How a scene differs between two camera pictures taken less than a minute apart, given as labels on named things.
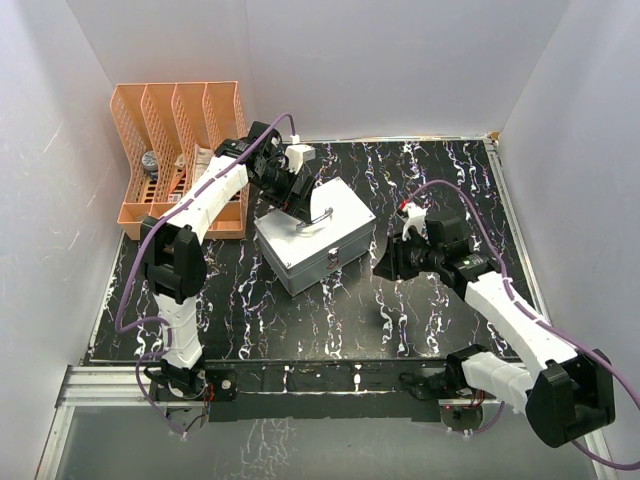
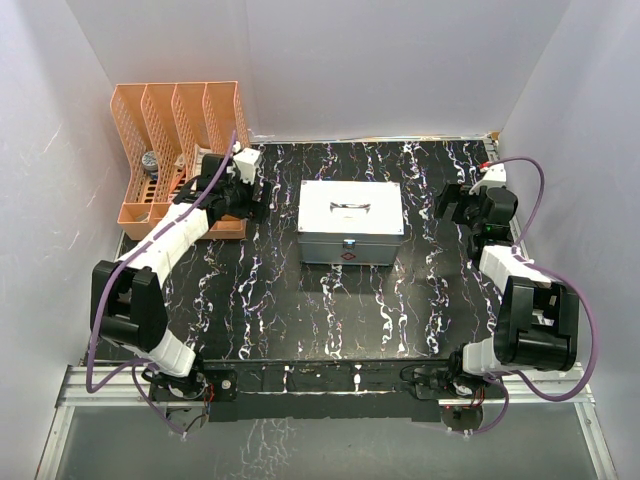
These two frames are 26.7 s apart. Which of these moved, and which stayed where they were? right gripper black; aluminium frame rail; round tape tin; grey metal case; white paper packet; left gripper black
Moved: right gripper black; left gripper black; grey metal case
Stayed: round tape tin; aluminium frame rail; white paper packet
